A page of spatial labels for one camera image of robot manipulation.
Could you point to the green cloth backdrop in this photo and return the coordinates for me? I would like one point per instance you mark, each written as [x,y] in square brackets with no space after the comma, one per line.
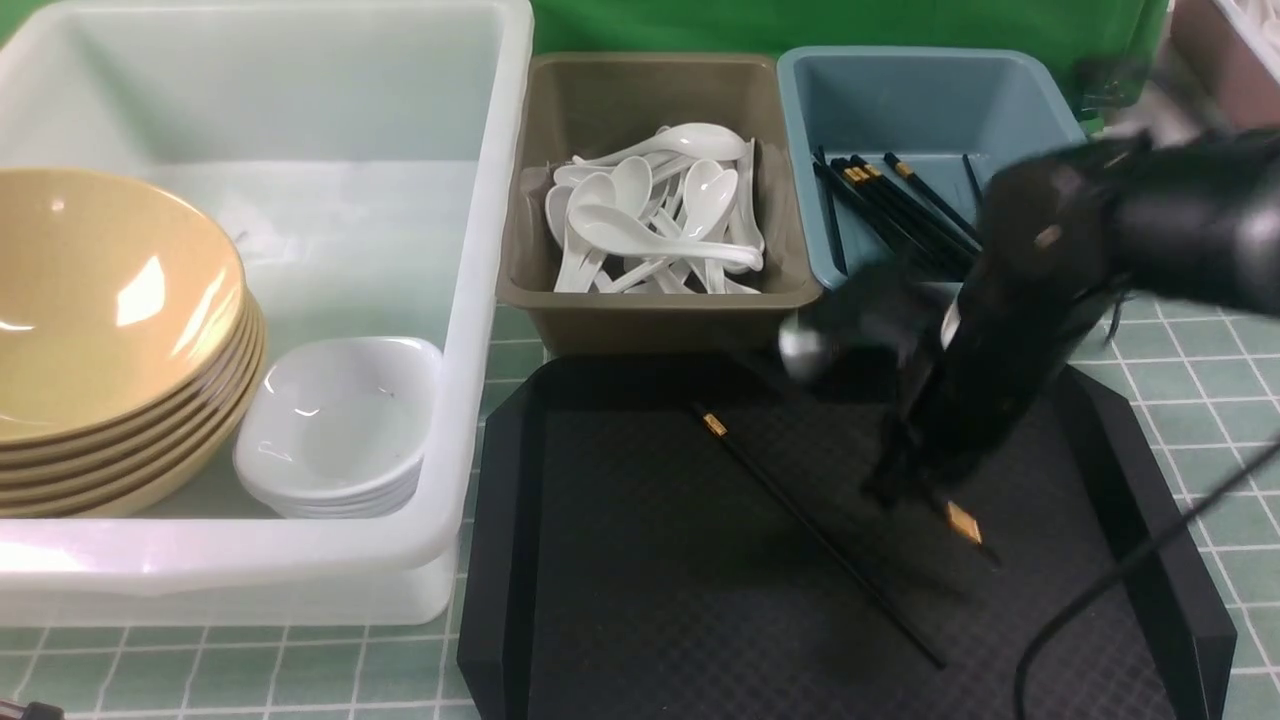
[1076,40]

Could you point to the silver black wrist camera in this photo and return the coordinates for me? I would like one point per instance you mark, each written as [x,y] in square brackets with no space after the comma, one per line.
[860,325]

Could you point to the white ceramic soup spoon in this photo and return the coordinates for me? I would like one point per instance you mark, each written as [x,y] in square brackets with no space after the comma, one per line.
[614,231]

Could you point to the black plastic serving tray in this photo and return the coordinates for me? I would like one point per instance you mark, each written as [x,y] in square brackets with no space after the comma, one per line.
[624,566]

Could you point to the black gold-tipped chopstick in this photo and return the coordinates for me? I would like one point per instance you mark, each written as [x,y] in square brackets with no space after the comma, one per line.
[843,558]
[967,528]

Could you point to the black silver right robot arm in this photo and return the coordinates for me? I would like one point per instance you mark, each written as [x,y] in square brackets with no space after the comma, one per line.
[1194,222]

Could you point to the stack of white dishes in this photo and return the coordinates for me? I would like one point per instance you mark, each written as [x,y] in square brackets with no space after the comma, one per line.
[337,428]

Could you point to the pink plastic bin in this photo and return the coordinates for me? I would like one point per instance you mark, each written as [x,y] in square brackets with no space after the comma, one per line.
[1231,49]

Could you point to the white spoons pile in bin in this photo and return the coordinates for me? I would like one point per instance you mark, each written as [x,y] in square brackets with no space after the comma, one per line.
[692,186]

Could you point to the large white plastic tub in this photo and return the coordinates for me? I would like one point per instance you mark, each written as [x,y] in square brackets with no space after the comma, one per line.
[360,153]

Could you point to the stack of tan bowls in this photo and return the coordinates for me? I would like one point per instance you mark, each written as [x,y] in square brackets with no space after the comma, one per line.
[131,343]

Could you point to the blue plastic chopstick bin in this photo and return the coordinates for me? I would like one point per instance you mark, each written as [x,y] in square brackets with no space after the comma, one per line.
[954,116]

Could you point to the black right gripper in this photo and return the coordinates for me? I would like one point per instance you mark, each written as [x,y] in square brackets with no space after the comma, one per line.
[1044,277]

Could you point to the black chopsticks pile in bin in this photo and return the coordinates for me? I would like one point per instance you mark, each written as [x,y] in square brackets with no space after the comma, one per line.
[914,225]

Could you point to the brown plastic spoon bin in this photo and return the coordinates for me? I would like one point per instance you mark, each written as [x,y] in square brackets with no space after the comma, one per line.
[590,104]

